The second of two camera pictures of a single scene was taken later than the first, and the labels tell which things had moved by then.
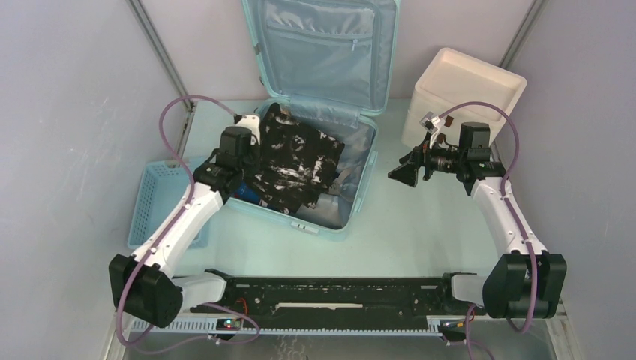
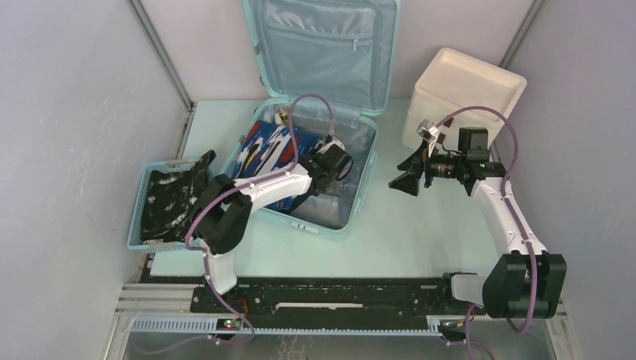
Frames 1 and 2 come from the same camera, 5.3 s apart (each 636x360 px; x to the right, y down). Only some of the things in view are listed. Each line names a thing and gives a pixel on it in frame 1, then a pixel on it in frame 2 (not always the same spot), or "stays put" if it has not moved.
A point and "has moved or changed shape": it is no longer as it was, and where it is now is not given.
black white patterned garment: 296,163 -> 169,199
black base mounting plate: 344,301 stays put
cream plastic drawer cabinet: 451,78 stays put
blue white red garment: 245,193 has moved or changed shape
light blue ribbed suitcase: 332,65 stays put
